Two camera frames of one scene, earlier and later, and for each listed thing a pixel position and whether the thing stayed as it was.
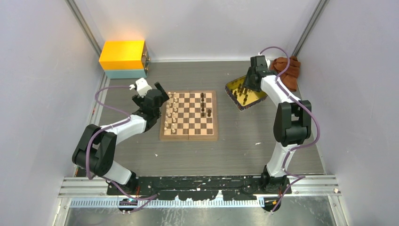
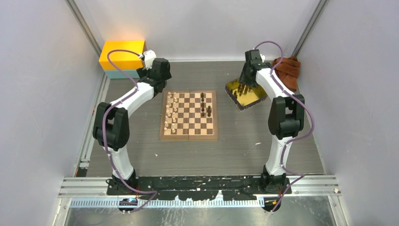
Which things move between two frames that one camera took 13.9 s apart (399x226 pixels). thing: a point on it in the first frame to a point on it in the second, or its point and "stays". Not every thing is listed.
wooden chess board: [189, 115] stays
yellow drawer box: [124, 55] stays
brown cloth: [289, 77] stays
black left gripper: [164, 97] to [143, 72]
